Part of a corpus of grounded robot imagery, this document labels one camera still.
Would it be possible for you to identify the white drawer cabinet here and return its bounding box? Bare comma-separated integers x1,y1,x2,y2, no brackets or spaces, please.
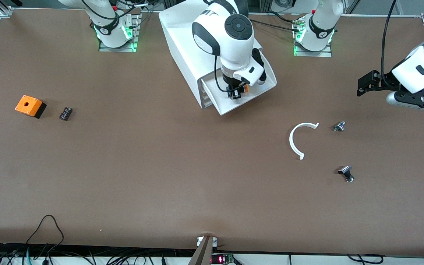
159,7,263,110

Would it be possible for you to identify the black-headed metal bolt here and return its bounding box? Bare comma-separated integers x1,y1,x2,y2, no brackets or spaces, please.
338,165,355,183

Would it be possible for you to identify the black cylindrical capacitor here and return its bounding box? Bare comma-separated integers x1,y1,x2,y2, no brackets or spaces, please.
59,106,74,121

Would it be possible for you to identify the device with red display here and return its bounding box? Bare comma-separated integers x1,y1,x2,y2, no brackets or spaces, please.
211,253,235,265

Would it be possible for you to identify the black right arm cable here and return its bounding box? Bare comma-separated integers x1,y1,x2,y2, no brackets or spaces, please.
213,54,234,93

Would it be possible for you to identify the white C-shaped ring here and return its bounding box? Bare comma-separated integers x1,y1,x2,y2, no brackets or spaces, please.
289,122,320,161

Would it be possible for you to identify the black table cable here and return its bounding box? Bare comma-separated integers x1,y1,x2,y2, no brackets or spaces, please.
265,10,304,23
249,18,301,33

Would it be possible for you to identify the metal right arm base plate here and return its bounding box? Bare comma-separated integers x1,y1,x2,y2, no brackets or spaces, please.
98,14,139,53

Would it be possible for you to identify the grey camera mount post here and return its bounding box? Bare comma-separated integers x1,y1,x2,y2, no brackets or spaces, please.
187,236,214,265

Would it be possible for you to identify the orange button enclosure box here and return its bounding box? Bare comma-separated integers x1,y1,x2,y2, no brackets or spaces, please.
15,95,47,119

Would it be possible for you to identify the black looped cable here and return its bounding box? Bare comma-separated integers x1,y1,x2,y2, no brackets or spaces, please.
25,215,65,255

